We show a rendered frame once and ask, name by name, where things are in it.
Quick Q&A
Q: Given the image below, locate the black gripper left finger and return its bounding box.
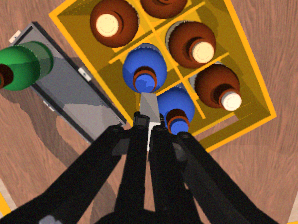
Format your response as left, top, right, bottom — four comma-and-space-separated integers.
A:
0, 92, 151, 224

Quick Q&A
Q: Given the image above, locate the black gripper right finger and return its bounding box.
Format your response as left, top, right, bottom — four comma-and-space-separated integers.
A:
147, 93, 279, 224

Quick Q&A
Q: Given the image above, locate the blue bottle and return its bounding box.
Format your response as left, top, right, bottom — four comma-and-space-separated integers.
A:
157, 82, 195, 135
122, 43, 167, 94

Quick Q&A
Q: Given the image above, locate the grey rectangular tray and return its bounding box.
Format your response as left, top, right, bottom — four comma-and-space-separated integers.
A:
8, 22, 127, 145

